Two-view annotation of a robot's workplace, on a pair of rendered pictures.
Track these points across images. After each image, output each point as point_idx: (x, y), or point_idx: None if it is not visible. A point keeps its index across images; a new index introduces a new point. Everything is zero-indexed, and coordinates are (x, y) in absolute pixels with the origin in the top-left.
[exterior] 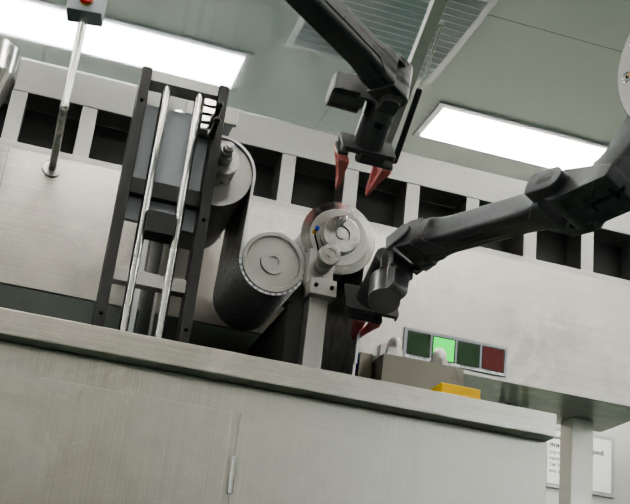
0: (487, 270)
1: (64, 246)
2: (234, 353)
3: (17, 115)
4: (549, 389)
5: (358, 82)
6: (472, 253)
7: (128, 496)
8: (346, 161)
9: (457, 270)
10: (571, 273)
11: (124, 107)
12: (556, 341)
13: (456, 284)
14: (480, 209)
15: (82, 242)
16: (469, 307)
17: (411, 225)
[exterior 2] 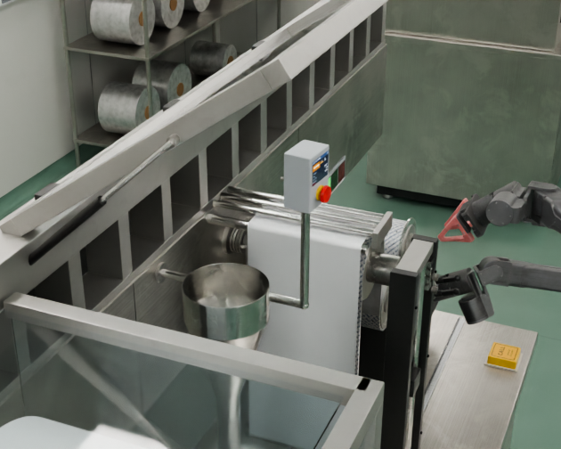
0: (338, 102)
1: (178, 330)
2: None
3: (127, 243)
4: (354, 166)
5: (524, 208)
6: (334, 95)
7: None
8: (474, 239)
9: (329, 118)
10: (364, 65)
11: (184, 157)
12: (358, 126)
13: (329, 130)
14: None
15: None
16: (333, 142)
17: (501, 266)
